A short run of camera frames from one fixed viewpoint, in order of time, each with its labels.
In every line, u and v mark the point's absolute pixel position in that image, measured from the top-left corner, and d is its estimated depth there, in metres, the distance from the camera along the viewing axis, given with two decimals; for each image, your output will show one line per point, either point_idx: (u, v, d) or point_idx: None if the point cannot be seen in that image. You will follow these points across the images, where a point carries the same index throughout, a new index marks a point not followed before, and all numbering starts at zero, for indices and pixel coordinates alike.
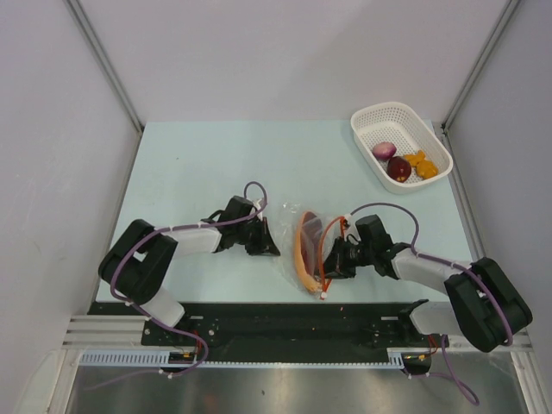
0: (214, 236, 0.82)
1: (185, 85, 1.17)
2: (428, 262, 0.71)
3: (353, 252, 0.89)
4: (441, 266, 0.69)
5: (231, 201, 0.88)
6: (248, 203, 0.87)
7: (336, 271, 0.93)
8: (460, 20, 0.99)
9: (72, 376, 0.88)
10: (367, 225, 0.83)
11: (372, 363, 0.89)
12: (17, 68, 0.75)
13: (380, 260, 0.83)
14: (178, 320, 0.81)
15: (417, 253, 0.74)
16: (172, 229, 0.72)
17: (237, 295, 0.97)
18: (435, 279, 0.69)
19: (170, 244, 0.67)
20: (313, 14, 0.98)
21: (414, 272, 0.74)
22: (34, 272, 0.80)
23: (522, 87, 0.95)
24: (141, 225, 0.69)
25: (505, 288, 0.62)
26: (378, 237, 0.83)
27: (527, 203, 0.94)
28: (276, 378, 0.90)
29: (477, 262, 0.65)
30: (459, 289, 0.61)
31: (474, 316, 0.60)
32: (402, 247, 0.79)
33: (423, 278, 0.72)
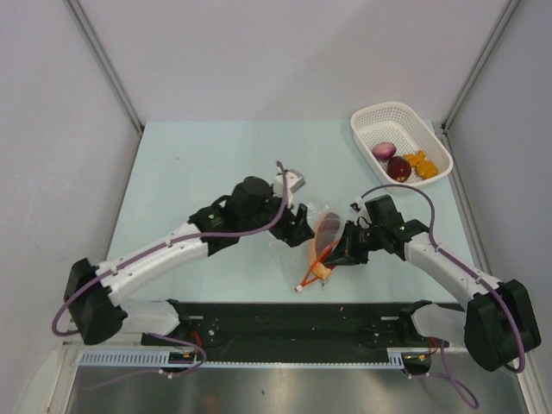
0: (195, 249, 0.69)
1: (185, 85, 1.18)
2: (442, 260, 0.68)
3: (362, 236, 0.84)
4: (464, 279, 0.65)
5: (236, 190, 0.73)
6: (256, 193, 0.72)
7: (345, 256, 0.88)
8: (459, 19, 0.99)
9: (72, 376, 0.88)
10: (377, 203, 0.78)
11: (371, 363, 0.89)
12: (18, 68, 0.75)
13: (389, 240, 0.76)
14: (172, 329, 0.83)
15: (437, 247, 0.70)
16: (116, 270, 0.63)
17: (237, 293, 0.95)
18: (447, 279, 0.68)
19: (109, 300, 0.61)
20: (312, 15, 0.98)
21: (422, 262, 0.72)
22: (35, 271, 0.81)
23: (523, 86, 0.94)
24: (85, 267, 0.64)
25: (525, 320, 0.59)
26: (386, 214, 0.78)
27: (528, 203, 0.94)
28: (276, 378, 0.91)
29: (504, 286, 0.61)
30: (482, 309, 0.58)
31: (491, 336, 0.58)
32: (419, 229, 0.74)
33: (429, 268, 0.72)
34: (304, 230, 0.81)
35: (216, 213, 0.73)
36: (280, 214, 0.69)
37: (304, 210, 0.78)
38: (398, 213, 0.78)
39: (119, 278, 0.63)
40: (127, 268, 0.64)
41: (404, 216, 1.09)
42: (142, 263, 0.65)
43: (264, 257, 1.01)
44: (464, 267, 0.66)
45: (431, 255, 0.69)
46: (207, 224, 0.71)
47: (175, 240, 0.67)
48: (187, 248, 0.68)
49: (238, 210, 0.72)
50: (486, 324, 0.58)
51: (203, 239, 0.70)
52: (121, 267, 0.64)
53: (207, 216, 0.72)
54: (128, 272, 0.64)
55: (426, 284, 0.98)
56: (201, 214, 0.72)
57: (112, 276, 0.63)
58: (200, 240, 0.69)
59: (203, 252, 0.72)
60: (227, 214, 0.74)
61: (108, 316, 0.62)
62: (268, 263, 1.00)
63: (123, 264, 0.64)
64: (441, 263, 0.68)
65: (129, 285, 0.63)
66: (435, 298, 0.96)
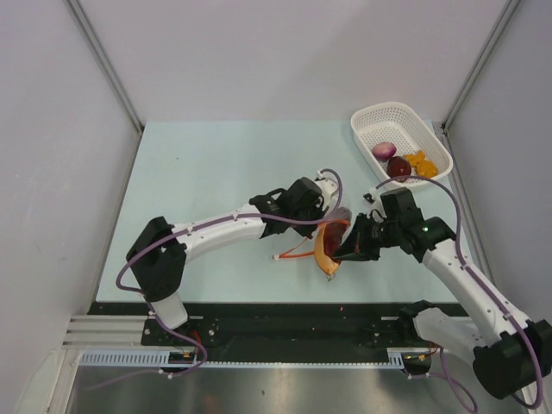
0: (256, 227, 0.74)
1: (185, 85, 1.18)
2: (468, 281, 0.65)
3: (376, 231, 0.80)
4: (491, 311, 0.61)
5: (297, 185, 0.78)
6: (312, 191, 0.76)
7: (354, 252, 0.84)
8: (459, 20, 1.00)
9: (72, 376, 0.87)
10: (397, 197, 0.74)
11: (372, 364, 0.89)
12: (18, 66, 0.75)
13: (408, 237, 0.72)
14: (179, 324, 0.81)
15: (465, 266, 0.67)
16: (191, 230, 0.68)
17: (240, 293, 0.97)
18: (467, 299, 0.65)
19: (183, 255, 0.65)
20: (313, 14, 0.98)
21: (442, 275, 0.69)
22: (34, 272, 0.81)
23: (523, 87, 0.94)
24: (161, 224, 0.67)
25: (548, 359, 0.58)
26: (406, 209, 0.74)
27: (528, 204, 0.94)
28: (276, 379, 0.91)
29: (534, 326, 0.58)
30: (506, 350, 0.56)
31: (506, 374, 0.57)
32: (444, 234, 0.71)
33: (448, 282, 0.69)
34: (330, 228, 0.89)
35: (272, 202, 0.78)
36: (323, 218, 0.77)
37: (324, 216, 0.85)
38: (417, 209, 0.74)
39: (193, 238, 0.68)
40: (200, 231, 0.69)
41: None
42: (214, 229, 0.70)
43: (264, 258, 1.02)
44: (492, 297, 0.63)
45: (456, 273, 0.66)
46: (266, 211, 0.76)
47: (242, 216, 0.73)
48: (250, 224, 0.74)
49: (293, 203, 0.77)
50: (505, 366, 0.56)
51: (263, 220, 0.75)
52: (196, 228, 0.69)
53: (266, 203, 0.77)
54: (201, 235, 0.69)
55: (426, 284, 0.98)
56: (260, 201, 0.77)
57: (186, 235, 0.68)
58: (260, 220, 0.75)
59: (255, 234, 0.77)
60: (281, 203, 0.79)
61: (174, 273, 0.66)
62: (270, 261, 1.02)
63: (198, 227, 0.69)
64: (465, 283, 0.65)
65: (200, 247, 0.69)
66: (435, 297, 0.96)
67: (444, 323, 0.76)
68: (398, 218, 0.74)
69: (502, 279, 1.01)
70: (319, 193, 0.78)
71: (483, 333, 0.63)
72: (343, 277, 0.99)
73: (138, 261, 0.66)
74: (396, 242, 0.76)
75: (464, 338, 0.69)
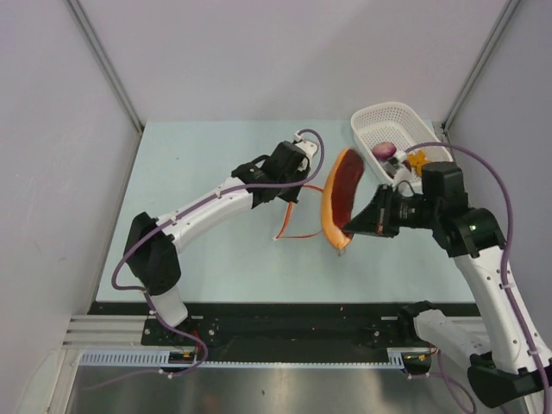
0: (242, 199, 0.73)
1: (185, 85, 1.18)
2: (504, 304, 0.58)
3: (404, 212, 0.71)
4: (518, 344, 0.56)
5: (280, 148, 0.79)
6: (297, 153, 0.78)
7: (376, 232, 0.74)
8: (459, 19, 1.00)
9: (72, 375, 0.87)
10: (443, 177, 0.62)
11: (372, 363, 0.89)
12: (18, 65, 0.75)
13: (444, 227, 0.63)
14: (181, 321, 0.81)
15: (504, 285, 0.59)
16: (174, 220, 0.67)
17: (239, 293, 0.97)
18: (492, 316, 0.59)
19: (172, 247, 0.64)
20: (313, 15, 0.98)
21: (473, 283, 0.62)
22: (34, 272, 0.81)
23: (523, 85, 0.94)
24: (145, 220, 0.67)
25: None
26: (450, 195, 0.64)
27: (528, 203, 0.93)
28: (276, 378, 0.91)
29: None
30: (520, 387, 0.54)
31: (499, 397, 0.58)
32: (489, 236, 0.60)
33: (479, 294, 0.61)
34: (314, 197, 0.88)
35: (257, 169, 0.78)
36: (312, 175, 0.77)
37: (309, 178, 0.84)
38: (462, 194, 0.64)
39: (178, 227, 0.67)
40: (185, 218, 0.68)
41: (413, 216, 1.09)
42: (197, 214, 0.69)
43: (264, 257, 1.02)
44: (522, 327, 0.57)
45: (492, 291, 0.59)
46: (251, 178, 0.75)
47: (225, 192, 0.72)
48: (236, 199, 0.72)
49: (279, 167, 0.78)
50: (507, 397, 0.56)
51: (249, 190, 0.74)
52: (179, 216, 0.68)
53: (249, 170, 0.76)
54: (186, 222, 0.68)
55: (426, 284, 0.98)
56: (243, 170, 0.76)
57: (172, 225, 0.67)
58: (246, 191, 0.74)
59: (246, 205, 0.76)
60: (268, 169, 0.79)
61: (169, 264, 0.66)
62: (269, 262, 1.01)
63: (182, 215, 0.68)
64: (496, 300, 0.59)
65: (187, 235, 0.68)
66: (435, 298, 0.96)
67: (445, 326, 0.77)
68: (436, 202, 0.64)
69: None
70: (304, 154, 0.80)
71: (496, 354, 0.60)
72: (343, 276, 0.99)
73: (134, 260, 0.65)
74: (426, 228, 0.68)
75: (462, 343, 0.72)
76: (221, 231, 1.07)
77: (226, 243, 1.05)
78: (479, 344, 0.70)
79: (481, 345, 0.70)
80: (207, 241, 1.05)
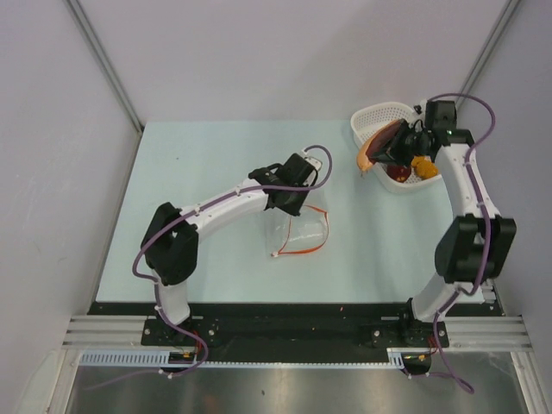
0: (259, 199, 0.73)
1: (185, 85, 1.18)
2: (465, 178, 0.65)
3: (409, 139, 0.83)
4: (468, 197, 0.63)
5: (294, 159, 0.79)
6: (309, 166, 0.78)
7: (385, 153, 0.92)
8: (459, 19, 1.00)
9: (72, 376, 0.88)
10: (435, 102, 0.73)
11: (372, 363, 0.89)
12: (19, 66, 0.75)
13: (429, 135, 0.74)
14: (184, 319, 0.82)
15: (467, 164, 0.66)
16: (197, 211, 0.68)
17: (239, 293, 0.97)
18: (454, 189, 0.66)
19: (195, 236, 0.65)
20: (313, 15, 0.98)
21: (445, 172, 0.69)
22: (34, 272, 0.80)
23: (523, 85, 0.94)
24: (169, 210, 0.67)
25: (499, 253, 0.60)
26: (442, 118, 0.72)
27: (526, 203, 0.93)
28: (276, 379, 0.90)
29: (500, 219, 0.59)
30: (464, 225, 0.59)
31: (451, 254, 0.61)
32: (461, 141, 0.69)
33: (448, 181, 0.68)
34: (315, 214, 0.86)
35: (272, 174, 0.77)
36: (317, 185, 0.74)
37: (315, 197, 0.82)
38: (454, 121, 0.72)
39: (202, 217, 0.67)
40: (207, 210, 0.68)
41: (413, 216, 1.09)
42: (220, 207, 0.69)
43: (264, 257, 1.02)
44: (477, 189, 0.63)
45: (457, 169, 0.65)
46: (266, 182, 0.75)
47: (243, 191, 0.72)
48: (254, 198, 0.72)
49: (293, 175, 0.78)
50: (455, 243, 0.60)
51: (266, 191, 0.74)
52: (203, 209, 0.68)
53: (265, 174, 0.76)
54: (209, 214, 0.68)
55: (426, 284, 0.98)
56: (260, 172, 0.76)
57: (195, 216, 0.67)
58: (263, 192, 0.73)
59: (260, 207, 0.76)
60: (281, 176, 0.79)
61: (190, 254, 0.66)
62: (269, 262, 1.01)
63: (204, 207, 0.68)
64: (458, 173, 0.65)
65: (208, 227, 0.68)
66: None
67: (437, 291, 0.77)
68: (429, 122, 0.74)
69: (501, 280, 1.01)
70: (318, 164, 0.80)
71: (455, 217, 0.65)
72: (344, 277, 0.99)
73: (151, 248, 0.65)
74: (420, 149, 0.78)
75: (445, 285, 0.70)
76: (221, 231, 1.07)
77: (226, 243, 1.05)
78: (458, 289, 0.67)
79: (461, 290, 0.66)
80: (206, 241, 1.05)
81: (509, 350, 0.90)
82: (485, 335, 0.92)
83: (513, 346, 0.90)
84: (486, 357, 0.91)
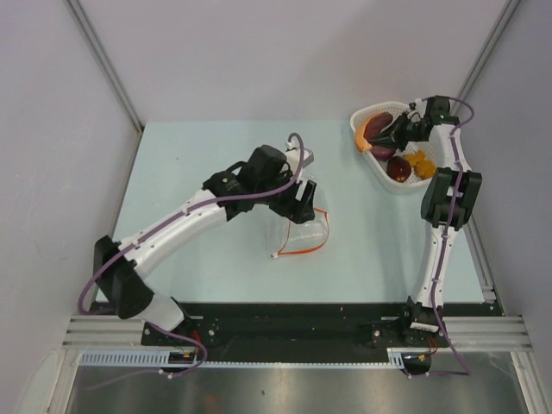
0: (212, 214, 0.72)
1: (185, 85, 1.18)
2: (448, 147, 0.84)
3: (410, 127, 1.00)
4: (448, 159, 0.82)
5: (256, 154, 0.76)
6: (274, 159, 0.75)
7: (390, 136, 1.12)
8: (458, 19, 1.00)
9: (72, 376, 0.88)
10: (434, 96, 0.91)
11: (372, 363, 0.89)
12: (19, 65, 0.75)
13: (426, 120, 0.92)
14: (178, 324, 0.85)
15: (452, 136, 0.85)
16: (137, 244, 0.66)
17: (238, 293, 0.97)
18: (440, 155, 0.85)
19: (134, 273, 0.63)
20: (312, 14, 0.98)
21: (435, 144, 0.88)
22: (34, 272, 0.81)
23: (523, 85, 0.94)
24: (108, 244, 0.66)
25: (467, 200, 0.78)
26: (437, 109, 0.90)
27: (526, 203, 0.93)
28: (276, 378, 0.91)
29: (469, 173, 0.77)
30: (442, 174, 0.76)
31: (431, 198, 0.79)
32: (450, 122, 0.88)
33: (437, 151, 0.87)
34: (308, 209, 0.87)
35: (230, 178, 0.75)
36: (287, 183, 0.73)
37: (312, 187, 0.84)
38: (447, 112, 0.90)
39: (142, 250, 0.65)
40: (148, 241, 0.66)
41: (416, 216, 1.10)
42: (164, 234, 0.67)
43: (263, 257, 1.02)
44: (454, 152, 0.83)
45: (442, 141, 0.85)
46: (222, 190, 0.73)
47: (191, 208, 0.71)
48: (205, 214, 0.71)
49: (255, 175, 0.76)
50: (435, 188, 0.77)
51: (221, 203, 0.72)
52: (142, 240, 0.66)
53: (222, 180, 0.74)
54: (151, 244, 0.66)
55: None
56: (216, 180, 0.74)
57: (134, 250, 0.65)
58: (216, 206, 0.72)
59: (222, 217, 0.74)
60: (244, 176, 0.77)
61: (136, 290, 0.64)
62: (269, 263, 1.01)
63: (144, 238, 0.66)
64: (443, 142, 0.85)
65: (151, 258, 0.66)
66: None
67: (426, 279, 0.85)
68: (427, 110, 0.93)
69: (501, 280, 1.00)
70: (281, 161, 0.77)
71: None
72: (344, 277, 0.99)
73: (100, 285, 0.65)
74: (420, 133, 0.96)
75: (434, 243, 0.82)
76: (220, 231, 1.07)
77: (225, 243, 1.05)
78: (445, 234, 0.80)
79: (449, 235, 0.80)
80: (206, 241, 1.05)
81: (509, 350, 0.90)
82: (486, 335, 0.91)
83: (513, 346, 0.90)
84: (486, 357, 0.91)
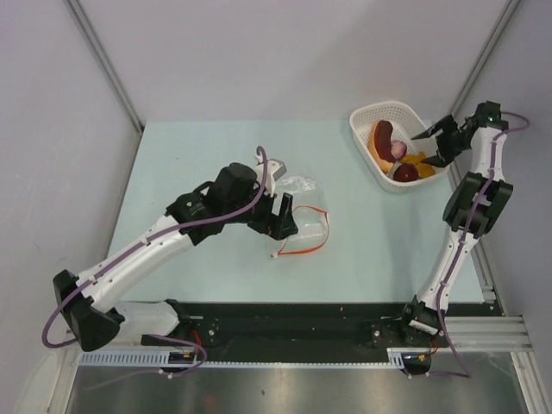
0: (174, 242, 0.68)
1: (185, 85, 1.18)
2: (486, 150, 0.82)
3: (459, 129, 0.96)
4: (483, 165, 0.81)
5: (223, 173, 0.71)
6: (241, 178, 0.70)
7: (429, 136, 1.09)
8: (459, 18, 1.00)
9: (72, 376, 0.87)
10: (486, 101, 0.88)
11: (373, 363, 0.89)
12: (18, 65, 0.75)
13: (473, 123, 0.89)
14: (172, 329, 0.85)
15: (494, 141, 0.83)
16: (95, 279, 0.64)
17: (238, 293, 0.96)
18: (478, 160, 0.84)
19: (91, 310, 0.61)
20: (312, 14, 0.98)
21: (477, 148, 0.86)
22: (34, 272, 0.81)
23: (522, 85, 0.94)
24: (64, 279, 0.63)
25: (494, 210, 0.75)
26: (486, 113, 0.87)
27: (526, 203, 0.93)
28: (276, 378, 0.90)
29: (499, 183, 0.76)
30: (470, 178, 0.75)
31: (456, 201, 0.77)
32: (498, 126, 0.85)
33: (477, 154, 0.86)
34: (287, 222, 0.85)
35: (196, 201, 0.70)
36: (253, 203, 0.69)
37: (288, 200, 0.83)
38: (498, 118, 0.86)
39: (100, 285, 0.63)
40: (107, 275, 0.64)
41: (416, 216, 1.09)
42: (127, 264, 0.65)
43: (263, 257, 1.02)
44: (492, 159, 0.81)
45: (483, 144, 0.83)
46: (187, 215, 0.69)
47: (152, 237, 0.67)
48: (166, 243, 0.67)
49: (222, 197, 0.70)
50: (460, 192, 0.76)
51: (184, 230, 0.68)
52: (100, 275, 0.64)
53: (186, 203, 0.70)
54: (109, 279, 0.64)
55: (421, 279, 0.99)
56: (179, 205, 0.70)
57: (91, 285, 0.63)
58: (178, 233, 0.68)
59: (187, 243, 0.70)
60: (211, 197, 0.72)
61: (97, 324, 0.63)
62: (268, 263, 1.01)
63: (102, 272, 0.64)
64: (485, 147, 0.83)
65: (112, 291, 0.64)
66: None
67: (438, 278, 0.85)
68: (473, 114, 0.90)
69: (501, 280, 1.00)
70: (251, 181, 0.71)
71: None
72: (343, 277, 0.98)
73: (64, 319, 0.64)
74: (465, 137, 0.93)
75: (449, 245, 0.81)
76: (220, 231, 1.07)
77: (226, 243, 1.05)
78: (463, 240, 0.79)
79: (466, 242, 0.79)
80: (206, 241, 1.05)
81: (509, 350, 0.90)
82: (486, 335, 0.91)
83: (513, 346, 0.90)
84: (486, 357, 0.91)
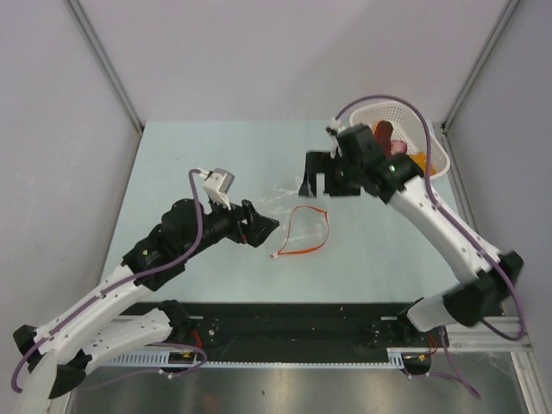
0: (131, 293, 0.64)
1: (185, 85, 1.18)
2: (443, 224, 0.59)
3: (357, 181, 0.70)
4: (466, 249, 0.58)
5: (165, 218, 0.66)
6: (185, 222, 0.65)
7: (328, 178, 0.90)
8: (459, 17, 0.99)
9: None
10: (354, 135, 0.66)
11: (371, 363, 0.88)
12: (18, 65, 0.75)
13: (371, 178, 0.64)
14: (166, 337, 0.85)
15: (436, 205, 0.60)
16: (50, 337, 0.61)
17: (237, 293, 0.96)
18: (434, 235, 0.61)
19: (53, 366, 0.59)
20: (312, 14, 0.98)
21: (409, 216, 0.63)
22: (34, 272, 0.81)
23: (522, 84, 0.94)
24: (21, 335, 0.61)
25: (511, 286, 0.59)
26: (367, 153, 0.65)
27: (526, 203, 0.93)
28: (276, 378, 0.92)
29: (505, 260, 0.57)
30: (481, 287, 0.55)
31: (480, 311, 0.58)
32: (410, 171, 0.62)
33: (418, 226, 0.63)
34: (260, 227, 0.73)
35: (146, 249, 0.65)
36: (192, 247, 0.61)
37: (247, 210, 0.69)
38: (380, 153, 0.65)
39: (56, 342, 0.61)
40: (62, 331, 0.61)
41: None
42: (81, 320, 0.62)
43: (263, 257, 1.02)
44: (465, 235, 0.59)
45: (428, 215, 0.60)
46: (142, 265, 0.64)
47: (105, 290, 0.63)
48: (122, 297, 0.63)
49: (172, 238, 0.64)
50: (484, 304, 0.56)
51: (139, 281, 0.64)
52: (55, 332, 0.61)
53: (141, 253, 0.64)
54: (65, 335, 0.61)
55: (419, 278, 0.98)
56: (134, 255, 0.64)
57: (47, 342, 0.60)
58: (134, 284, 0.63)
59: (145, 291, 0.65)
60: (161, 240, 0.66)
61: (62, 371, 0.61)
62: (268, 263, 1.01)
63: (57, 329, 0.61)
64: (435, 221, 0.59)
65: (67, 348, 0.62)
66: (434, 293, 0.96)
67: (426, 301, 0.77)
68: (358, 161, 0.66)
69: None
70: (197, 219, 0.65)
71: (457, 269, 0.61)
72: (343, 277, 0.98)
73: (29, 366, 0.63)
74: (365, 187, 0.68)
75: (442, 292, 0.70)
76: None
77: (226, 243, 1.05)
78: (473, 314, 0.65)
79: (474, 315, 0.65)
80: None
81: (509, 350, 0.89)
82: (485, 335, 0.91)
83: (513, 346, 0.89)
84: (486, 357, 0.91)
